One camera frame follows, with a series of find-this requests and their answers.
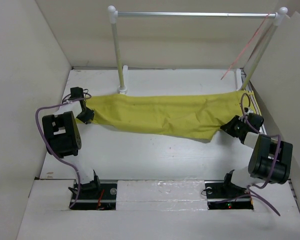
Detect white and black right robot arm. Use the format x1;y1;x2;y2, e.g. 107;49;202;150
220;112;293;197

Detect white and silver clothes rack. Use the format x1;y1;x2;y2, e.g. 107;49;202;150
107;5;288;95

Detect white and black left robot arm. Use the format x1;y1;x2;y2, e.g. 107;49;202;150
40;87;95;160

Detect yellow trousers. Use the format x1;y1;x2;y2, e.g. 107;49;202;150
86;90;255;141

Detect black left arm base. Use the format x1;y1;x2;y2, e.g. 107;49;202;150
70;181;118;211

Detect pink wire hanger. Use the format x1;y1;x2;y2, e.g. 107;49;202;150
220;12;271;80

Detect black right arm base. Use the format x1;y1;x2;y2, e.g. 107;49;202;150
200;181;254;210

